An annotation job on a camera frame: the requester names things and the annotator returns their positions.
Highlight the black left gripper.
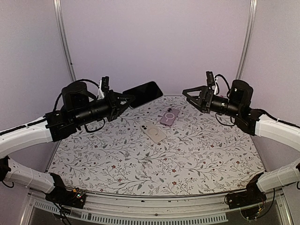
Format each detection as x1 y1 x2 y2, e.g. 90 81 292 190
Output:
74 88 135 126

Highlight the purple phone with ring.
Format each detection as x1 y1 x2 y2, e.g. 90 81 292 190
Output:
160 108 180 127

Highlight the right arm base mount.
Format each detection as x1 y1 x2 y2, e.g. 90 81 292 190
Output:
224 172 267 209

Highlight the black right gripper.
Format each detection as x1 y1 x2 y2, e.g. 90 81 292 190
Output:
183 85 242 118

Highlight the aluminium frame post back right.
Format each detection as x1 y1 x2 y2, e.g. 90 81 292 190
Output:
235 0 258 80

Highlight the aluminium frame post back left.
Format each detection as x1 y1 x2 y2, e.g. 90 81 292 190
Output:
53 0 76 82

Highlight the blue phone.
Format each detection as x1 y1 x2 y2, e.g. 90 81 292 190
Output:
123 81 163 109

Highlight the floral patterned table mat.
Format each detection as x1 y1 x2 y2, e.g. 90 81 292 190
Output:
49 96 265 196

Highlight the front aluminium rail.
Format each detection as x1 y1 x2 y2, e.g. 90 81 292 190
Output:
20 189 296 225

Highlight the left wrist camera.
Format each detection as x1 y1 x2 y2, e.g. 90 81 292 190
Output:
97 76 109 99

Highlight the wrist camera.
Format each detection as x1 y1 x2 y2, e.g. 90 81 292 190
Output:
97 76 109 99
206 71 219 95

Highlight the aluminium frame post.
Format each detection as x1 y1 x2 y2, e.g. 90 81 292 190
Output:
53 0 76 82
235 0 258 80

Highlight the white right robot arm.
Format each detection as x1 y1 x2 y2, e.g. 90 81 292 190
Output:
182 80 300 204

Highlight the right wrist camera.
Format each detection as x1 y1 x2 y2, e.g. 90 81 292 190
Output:
206 71 219 95

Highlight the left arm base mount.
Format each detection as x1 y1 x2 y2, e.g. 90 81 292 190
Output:
45 173 86 209

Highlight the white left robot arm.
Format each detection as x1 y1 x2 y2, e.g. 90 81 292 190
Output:
0 76 135 203

